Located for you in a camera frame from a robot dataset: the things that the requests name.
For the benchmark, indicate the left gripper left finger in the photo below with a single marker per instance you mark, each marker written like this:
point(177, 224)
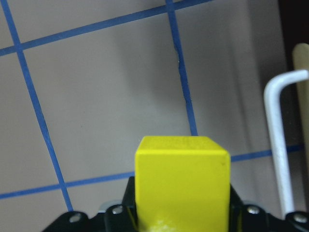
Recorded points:
point(129, 201)

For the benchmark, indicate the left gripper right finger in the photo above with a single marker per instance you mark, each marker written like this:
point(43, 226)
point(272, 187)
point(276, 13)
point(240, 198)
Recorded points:
point(235, 206)

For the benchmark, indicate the yellow block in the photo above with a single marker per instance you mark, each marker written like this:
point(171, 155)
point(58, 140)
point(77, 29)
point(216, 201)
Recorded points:
point(182, 184)

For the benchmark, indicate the light wooden drawer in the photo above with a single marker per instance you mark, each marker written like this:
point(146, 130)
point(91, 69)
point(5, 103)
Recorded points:
point(300, 55)

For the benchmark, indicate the white drawer handle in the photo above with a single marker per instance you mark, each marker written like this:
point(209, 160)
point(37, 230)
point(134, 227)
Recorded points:
point(272, 94)

